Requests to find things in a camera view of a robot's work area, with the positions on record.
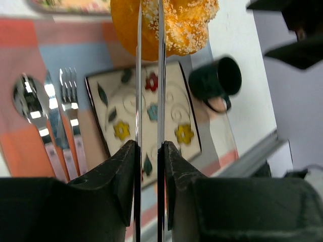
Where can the aluminium table frame rail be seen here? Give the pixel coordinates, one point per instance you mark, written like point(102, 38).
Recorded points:
point(252, 158)

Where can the checkered orange placemat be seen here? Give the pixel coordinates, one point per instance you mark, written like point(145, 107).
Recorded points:
point(34, 46)

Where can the spoon with pink handle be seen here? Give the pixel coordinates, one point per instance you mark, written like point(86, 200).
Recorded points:
point(31, 102)

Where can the dark green mug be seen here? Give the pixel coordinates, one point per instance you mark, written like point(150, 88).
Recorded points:
point(219, 79)

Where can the square floral plate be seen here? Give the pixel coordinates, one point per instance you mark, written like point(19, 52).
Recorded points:
point(112, 95)

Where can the floral serving tray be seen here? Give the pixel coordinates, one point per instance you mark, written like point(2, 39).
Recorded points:
point(81, 7)

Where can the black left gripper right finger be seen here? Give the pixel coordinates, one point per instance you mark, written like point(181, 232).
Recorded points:
point(300, 209)

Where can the sugared orange bread bun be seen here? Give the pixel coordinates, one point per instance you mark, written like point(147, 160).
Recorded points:
point(186, 25)

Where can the fork with pink handle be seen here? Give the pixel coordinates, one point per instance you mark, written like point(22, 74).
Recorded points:
point(68, 78)

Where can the knife with pink handle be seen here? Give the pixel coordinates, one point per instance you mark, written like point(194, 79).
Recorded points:
point(58, 130)

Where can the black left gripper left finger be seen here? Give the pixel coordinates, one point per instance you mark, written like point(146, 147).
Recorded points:
point(93, 207)

